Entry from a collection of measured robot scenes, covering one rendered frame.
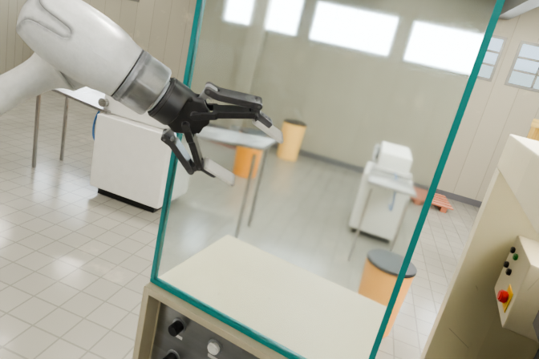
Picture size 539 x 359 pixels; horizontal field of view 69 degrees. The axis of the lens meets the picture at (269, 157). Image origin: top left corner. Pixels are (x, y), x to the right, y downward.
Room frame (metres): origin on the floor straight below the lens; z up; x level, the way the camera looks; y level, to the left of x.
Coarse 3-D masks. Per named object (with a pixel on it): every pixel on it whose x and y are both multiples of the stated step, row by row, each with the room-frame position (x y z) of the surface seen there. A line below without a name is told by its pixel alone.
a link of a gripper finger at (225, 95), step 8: (208, 88) 0.62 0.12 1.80; (224, 88) 0.65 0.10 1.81; (216, 96) 0.63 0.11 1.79; (224, 96) 0.63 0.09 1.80; (232, 96) 0.63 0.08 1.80; (240, 96) 0.64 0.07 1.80; (248, 96) 0.65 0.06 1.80; (256, 96) 0.66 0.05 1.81; (240, 104) 0.64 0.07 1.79; (248, 104) 0.64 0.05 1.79; (256, 104) 0.64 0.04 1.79
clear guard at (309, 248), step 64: (256, 0) 0.80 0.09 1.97; (320, 0) 0.75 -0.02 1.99; (384, 0) 0.71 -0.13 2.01; (448, 0) 0.67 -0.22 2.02; (192, 64) 0.85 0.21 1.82; (256, 64) 0.79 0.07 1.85; (320, 64) 0.74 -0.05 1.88; (384, 64) 0.70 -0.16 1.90; (448, 64) 0.66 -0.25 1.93; (256, 128) 0.78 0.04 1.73; (320, 128) 0.73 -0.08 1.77; (384, 128) 0.69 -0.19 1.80; (448, 128) 0.65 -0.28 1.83; (192, 192) 0.83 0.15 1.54; (256, 192) 0.77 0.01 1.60; (320, 192) 0.72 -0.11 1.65; (384, 192) 0.67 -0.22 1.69; (192, 256) 0.81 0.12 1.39; (256, 256) 0.76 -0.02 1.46; (320, 256) 0.70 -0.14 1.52; (384, 256) 0.66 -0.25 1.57; (256, 320) 0.74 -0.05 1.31; (320, 320) 0.69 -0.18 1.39; (384, 320) 0.64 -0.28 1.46
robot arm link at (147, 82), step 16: (144, 64) 0.58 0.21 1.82; (160, 64) 0.61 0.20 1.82; (128, 80) 0.57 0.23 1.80; (144, 80) 0.58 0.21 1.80; (160, 80) 0.59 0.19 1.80; (112, 96) 0.58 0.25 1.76; (128, 96) 0.57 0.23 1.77; (144, 96) 0.58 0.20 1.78; (160, 96) 0.60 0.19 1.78; (144, 112) 0.60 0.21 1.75
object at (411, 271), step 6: (408, 270) 2.63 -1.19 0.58; (414, 270) 2.65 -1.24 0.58; (408, 276) 2.56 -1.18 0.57; (414, 276) 2.63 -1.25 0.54; (408, 282) 2.58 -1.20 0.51; (402, 288) 2.56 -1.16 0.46; (408, 288) 2.62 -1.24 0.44; (402, 294) 2.57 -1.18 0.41; (396, 300) 2.56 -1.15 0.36; (402, 300) 2.59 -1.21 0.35; (396, 306) 2.58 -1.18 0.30; (396, 312) 2.59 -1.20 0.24; (390, 318) 2.57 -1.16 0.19; (390, 324) 2.59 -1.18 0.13; (390, 330) 2.63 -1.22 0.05; (384, 336) 2.59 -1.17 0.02
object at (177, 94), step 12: (180, 84) 0.63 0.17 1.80; (168, 96) 0.60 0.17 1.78; (180, 96) 0.61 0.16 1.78; (192, 96) 0.63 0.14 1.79; (156, 108) 0.60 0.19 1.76; (168, 108) 0.60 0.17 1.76; (180, 108) 0.61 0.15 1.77; (192, 108) 0.63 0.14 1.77; (204, 108) 0.63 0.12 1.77; (168, 120) 0.61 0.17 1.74; (180, 120) 0.64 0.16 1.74; (192, 120) 0.64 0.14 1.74; (204, 120) 0.64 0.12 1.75; (180, 132) 0.65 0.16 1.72; (192, 132) 0.65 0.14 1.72
